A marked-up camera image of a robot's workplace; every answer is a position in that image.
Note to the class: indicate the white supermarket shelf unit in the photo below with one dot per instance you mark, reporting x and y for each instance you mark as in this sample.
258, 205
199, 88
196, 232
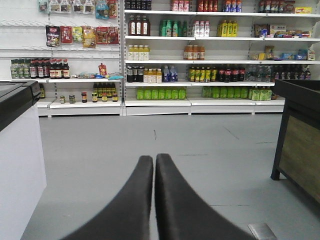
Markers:
159, 57

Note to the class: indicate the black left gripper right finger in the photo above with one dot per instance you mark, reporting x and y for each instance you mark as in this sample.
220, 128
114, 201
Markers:
181, 214

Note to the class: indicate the black wooden produce stand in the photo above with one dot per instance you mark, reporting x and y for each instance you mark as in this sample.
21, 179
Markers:
297, 154

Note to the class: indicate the white chest freezer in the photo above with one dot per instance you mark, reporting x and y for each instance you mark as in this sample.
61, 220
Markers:
22, 167

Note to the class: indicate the metal floor socket plate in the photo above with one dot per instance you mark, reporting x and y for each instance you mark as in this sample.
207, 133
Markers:
261, 231

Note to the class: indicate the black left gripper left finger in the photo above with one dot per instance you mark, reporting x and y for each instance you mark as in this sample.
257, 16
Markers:
127, 216

